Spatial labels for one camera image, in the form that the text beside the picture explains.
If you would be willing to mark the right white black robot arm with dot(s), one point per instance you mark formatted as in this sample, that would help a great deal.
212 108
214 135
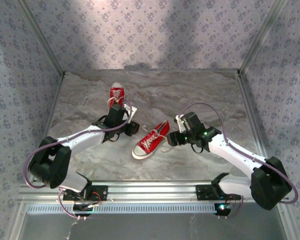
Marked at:
230 155

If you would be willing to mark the aluminium table side rail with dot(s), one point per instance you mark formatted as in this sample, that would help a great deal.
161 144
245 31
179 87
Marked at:
247 100
55 100

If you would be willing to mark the red canvas sneaker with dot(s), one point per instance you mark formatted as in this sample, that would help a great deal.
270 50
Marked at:
156 141
121 93

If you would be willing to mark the aluminium frame post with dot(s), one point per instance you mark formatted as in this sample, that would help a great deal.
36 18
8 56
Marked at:
43 37
261 37

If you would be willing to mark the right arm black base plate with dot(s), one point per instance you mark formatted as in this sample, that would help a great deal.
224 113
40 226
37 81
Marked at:
202 192

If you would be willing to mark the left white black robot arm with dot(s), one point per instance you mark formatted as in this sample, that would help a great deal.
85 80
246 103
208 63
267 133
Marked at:
82 138

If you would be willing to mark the white shoelace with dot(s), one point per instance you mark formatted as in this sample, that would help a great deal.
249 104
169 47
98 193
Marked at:
150 140
116 95

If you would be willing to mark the aluminium mounting rail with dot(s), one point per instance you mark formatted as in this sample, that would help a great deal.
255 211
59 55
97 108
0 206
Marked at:
150 190

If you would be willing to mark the black circuit board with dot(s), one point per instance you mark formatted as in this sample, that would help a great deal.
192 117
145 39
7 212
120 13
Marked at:
222 209
81 208

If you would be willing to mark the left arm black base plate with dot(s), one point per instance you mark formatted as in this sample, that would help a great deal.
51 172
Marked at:
102 193

